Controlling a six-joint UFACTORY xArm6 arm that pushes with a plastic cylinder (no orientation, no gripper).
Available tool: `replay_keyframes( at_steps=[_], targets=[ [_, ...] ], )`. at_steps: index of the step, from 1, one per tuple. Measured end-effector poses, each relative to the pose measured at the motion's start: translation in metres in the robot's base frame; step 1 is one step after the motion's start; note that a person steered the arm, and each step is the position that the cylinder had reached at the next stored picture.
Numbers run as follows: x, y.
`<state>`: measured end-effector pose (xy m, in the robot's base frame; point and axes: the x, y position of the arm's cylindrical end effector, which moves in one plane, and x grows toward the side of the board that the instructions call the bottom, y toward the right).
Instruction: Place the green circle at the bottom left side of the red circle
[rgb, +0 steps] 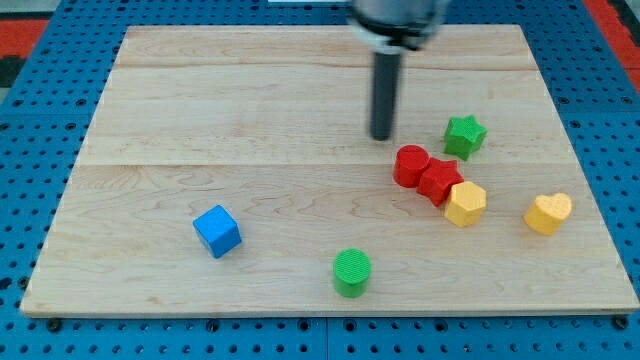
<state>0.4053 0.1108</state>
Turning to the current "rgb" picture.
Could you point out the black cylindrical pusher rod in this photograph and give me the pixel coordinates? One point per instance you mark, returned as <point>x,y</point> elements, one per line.
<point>385,80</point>

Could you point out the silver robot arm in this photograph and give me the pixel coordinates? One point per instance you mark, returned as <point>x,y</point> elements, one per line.
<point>391,28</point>

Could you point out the red cylinder block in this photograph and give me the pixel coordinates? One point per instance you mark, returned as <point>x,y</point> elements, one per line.
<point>411,161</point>

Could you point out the green star block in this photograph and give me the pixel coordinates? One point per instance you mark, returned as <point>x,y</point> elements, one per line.
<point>464,136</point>

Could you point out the red star block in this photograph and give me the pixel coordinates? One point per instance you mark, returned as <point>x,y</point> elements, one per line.
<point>437,180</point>

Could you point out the yellow hexagon block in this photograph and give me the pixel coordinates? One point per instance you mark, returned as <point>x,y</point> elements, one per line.
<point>466,203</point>

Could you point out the wooden board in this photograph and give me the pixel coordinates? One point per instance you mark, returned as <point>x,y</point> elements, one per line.
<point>270,123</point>

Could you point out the green cylinder block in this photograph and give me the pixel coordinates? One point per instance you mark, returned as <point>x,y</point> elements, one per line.
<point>351,272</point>

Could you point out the yellow heart block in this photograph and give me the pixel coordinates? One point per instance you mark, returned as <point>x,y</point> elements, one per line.
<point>548,212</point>

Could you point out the blue cube block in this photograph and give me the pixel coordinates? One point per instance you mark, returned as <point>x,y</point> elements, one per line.
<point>218,231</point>

